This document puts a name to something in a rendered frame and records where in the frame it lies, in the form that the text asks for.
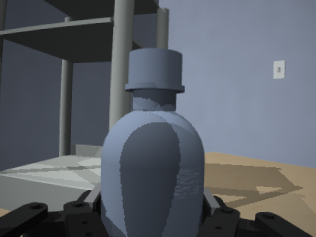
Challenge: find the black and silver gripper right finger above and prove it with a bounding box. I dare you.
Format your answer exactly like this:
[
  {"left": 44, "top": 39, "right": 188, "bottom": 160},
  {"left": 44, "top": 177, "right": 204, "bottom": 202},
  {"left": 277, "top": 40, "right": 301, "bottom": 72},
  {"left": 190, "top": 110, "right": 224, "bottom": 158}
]
[{"left": 196, "top": 188, "right": 313, "bottom": 237}]

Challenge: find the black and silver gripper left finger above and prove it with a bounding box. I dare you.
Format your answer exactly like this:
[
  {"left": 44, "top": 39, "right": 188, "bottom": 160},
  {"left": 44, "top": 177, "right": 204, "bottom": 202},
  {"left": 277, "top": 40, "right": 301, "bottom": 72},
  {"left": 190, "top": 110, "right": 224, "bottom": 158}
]
[{"left": 0, "top": 183, "right": 110, "bottom": 237}]

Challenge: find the blue-grey bottle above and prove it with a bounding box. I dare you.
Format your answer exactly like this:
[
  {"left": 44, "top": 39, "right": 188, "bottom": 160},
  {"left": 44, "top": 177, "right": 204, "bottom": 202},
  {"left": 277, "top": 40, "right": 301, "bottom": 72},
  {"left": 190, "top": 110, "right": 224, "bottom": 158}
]
[{"left": 101, "top": 48, "right": 205, "bottom": 237}]

